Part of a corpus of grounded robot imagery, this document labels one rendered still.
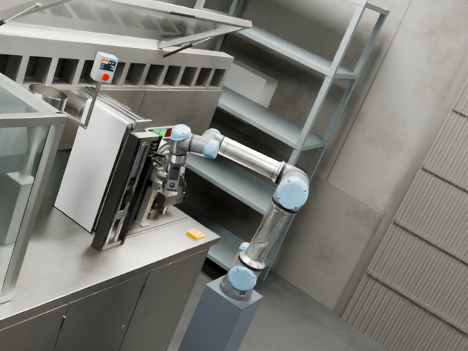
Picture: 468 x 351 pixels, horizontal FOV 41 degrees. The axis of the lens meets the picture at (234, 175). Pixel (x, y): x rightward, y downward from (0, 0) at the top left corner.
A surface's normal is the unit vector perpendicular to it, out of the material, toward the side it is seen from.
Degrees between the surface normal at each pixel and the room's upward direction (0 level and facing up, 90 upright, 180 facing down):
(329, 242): 90
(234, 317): 90
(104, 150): 90
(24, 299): 0
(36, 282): 0
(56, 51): 90
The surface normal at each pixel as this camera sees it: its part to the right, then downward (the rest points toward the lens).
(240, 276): -0.23, 0.39
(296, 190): -0.11, 0.17
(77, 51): 0.78, 0.48
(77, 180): -0.50, 0.11
